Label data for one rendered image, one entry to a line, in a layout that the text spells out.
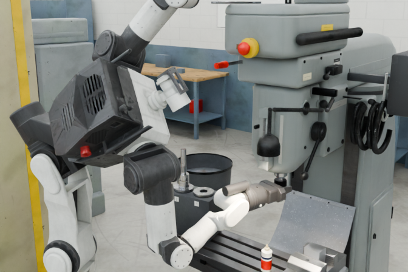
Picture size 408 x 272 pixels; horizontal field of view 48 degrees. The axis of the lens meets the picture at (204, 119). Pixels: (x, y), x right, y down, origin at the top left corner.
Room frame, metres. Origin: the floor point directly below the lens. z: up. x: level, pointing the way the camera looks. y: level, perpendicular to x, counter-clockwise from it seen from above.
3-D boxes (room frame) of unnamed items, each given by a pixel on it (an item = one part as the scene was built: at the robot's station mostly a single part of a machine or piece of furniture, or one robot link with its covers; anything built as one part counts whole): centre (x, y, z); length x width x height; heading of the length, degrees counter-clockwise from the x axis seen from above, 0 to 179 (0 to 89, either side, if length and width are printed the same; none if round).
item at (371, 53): (1.97, -0.59, 1.66); 0.80 x 0.23 x 0.20; 141
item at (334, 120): (1.73, -0.41, 1.47); 0.24 x 0.19 x 0.26; 51
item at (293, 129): (1.58, -0.28, 1.47); 0.21 x 0.19 x 0.32; 51
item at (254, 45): (1.40, -0.14, 1.76); 0.06 x 0.02 x 0.06; 51
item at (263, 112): (1.49, -0.21, 1.45); 0.04 x 0.04 x 0.21; 51
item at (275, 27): (1.59, -0.29, 1.81); 0.47 x 0.26 x 0.16; 141
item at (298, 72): (1.61, -0.31, 1.68); 0.34 x 0.24 x 0.10; 141
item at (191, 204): (1.87, 0.05, 1.00); 0.22 x 0.12 x 0.20; 61
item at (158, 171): (1.27, 0.15, 1.39); 0.12 x 0.09 x 0.14; 128
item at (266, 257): (1.55, -0.24, 0.96); 0.04 x 0.04 x 0.11
